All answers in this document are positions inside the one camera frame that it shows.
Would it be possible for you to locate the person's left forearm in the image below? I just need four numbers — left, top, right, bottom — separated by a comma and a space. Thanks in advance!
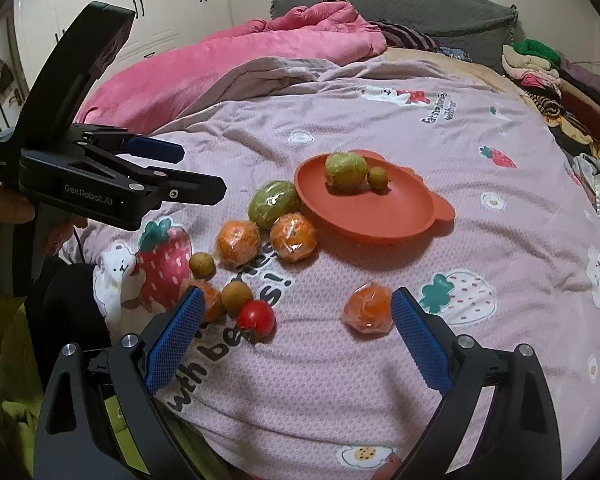
0, 260, 43, 411

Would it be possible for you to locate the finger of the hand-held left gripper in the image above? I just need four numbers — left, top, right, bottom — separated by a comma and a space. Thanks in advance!
77, 146, 227, 207
72, 124, 186, 163

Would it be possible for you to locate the pink quilt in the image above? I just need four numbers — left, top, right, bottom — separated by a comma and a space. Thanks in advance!
75, 2, 388, 136

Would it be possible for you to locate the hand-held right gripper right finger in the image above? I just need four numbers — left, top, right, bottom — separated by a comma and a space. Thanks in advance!
390, 287, 561, 480

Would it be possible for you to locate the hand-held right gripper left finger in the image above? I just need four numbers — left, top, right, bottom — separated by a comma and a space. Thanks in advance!
34, 285, 208, 480

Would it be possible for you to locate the grey headboard cover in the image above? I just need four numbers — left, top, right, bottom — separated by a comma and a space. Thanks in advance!
268, 0, 518, 68

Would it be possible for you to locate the plastic-wrapped green fruit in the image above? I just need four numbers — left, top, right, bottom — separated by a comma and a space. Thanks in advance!
248, 180, 302, 231
324, 152, 370, 193

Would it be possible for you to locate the yellow-green garment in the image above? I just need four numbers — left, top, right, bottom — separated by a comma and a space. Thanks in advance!
0, 387, 231, 480

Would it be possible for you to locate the red tomato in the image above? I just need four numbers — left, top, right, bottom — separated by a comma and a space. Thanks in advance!
236, 300, 277, 338

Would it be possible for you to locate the striped pillow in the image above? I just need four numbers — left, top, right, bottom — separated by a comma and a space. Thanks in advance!
367, 19, 441, 51

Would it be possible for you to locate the dark floral cloth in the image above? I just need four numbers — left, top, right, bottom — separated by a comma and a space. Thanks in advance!
437, 46, 473, 63

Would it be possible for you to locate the plastic-wrapped orange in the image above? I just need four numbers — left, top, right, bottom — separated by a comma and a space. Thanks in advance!
341, 284, 396, 336
179, 279, 226, 323
216, 220, 262, 267
270, 213, 319, 263

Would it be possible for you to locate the person's left hand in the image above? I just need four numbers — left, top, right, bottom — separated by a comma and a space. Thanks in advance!
0, 181, 88, 263

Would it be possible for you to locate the beige bed sheet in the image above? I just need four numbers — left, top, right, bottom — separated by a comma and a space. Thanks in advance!
385, 47, 521, 92

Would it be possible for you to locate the pile of folded clothes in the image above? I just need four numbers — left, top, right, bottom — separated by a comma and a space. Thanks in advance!
500, 39, 600, 161

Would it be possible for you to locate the brown longan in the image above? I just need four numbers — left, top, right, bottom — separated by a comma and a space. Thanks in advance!
368, 166, 391, 192
189, 252, 216, 280
221, 281, 254, 313

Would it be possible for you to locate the white wardrobe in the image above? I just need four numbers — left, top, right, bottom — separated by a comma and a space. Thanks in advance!
12, 0, 231, 126

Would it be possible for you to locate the printed pink blanket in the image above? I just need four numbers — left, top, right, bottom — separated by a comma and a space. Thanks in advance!
70, 55, 600, 480

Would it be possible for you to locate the orange-red plate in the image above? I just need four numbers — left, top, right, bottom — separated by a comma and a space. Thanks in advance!
294, 150, 456, 245

